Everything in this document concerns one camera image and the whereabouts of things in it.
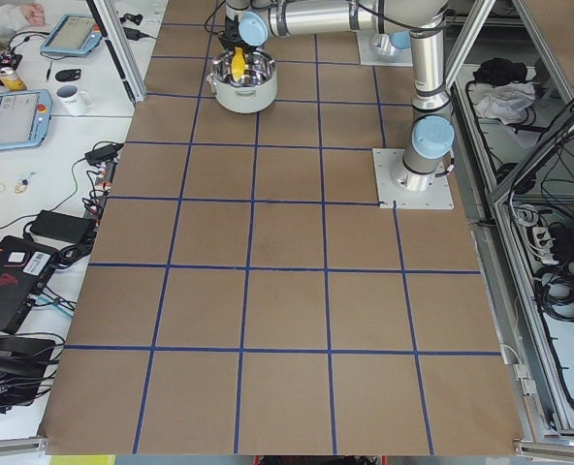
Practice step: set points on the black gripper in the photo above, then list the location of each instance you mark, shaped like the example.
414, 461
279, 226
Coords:
231, 38

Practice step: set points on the yellow corn cob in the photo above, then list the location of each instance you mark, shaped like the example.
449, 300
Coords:
238, 64

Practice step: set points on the pale green electric pot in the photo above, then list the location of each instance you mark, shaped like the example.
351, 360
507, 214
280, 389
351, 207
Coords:
254, 92

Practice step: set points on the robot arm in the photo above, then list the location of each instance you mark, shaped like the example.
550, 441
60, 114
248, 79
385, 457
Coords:
249, 24

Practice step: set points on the upper teach pendant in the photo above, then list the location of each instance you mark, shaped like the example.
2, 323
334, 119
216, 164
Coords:
74, 35

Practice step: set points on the teach pendant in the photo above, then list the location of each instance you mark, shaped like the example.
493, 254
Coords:
74, 35
24, 118

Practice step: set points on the black computer mouse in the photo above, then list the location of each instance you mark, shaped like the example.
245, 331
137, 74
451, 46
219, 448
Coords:
68, 75

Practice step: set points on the white mug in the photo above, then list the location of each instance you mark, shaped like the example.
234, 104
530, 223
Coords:
75, 101

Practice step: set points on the power strip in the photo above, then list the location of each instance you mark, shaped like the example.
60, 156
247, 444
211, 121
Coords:
100, 177

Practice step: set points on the person's hand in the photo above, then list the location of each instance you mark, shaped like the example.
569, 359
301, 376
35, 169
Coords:
34, 14

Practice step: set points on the yellow drink can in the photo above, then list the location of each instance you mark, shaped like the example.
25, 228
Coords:
11, 80

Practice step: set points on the lower teach pendant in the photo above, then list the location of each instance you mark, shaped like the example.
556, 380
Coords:
24, 118

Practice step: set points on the black power brick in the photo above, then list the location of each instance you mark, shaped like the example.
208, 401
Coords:
62, 227

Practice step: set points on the black cloth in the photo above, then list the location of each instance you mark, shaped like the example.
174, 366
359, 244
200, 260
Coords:
500, 71

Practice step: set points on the white cloth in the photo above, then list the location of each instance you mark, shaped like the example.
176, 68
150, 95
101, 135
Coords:
507, 103

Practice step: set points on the black laptop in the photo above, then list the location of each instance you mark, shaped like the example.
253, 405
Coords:
25, 268

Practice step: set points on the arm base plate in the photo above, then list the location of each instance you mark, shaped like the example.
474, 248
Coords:
384, 49
399, 188

